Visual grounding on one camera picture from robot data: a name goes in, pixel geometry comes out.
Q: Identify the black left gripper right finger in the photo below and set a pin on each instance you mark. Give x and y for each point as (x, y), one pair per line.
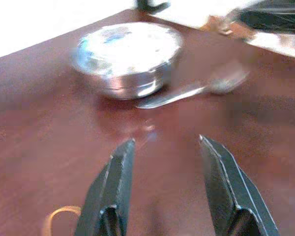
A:
(233, 196)

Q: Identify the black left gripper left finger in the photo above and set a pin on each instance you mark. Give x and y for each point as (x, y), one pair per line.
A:
(108, 196)

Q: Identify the silver metal spoon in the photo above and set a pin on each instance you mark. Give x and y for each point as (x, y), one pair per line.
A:
(177, 96)

